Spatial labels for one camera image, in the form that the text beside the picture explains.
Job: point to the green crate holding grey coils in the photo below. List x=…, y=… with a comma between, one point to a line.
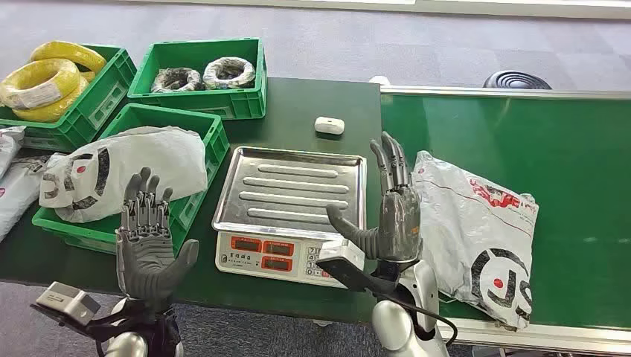
x=197, y=104

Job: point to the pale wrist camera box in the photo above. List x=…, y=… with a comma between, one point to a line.
x=66, y=301
x=342, y=253

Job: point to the grey mail bag red print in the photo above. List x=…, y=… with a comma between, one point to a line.
x=473, y=231

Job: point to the green crate holding mail bag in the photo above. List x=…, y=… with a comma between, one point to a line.
x=101, y=236

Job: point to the small white case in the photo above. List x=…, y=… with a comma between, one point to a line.
x=329, y=125

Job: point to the black ribbed round disc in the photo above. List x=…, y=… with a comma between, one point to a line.
x=515, y=81

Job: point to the electronic scale steel tray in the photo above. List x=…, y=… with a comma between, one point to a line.
x=291, y=189

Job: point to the white plastic mail bag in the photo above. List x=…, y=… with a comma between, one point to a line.
x=17, y=192
x=7, y=148

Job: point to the small white round object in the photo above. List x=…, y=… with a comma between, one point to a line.
x=378, y=80

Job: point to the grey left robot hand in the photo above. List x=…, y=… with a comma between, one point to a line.
x=145, y=261

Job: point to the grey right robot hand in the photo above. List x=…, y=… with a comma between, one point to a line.
x=399, y=222

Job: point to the grey mail bag black logo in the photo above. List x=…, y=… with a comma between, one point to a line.
x=143, y=157

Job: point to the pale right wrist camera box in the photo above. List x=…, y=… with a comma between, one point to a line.
x=342, y=253

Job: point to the green conveyor belt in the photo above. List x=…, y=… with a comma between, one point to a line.
x=567, y=172

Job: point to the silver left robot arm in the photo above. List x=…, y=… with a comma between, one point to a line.
x=129, y=346

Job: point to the green crate holding yellow coils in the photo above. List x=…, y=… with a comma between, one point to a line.
x=98, y=108

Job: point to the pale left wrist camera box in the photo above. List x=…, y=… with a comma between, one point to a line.
x=66, y=301

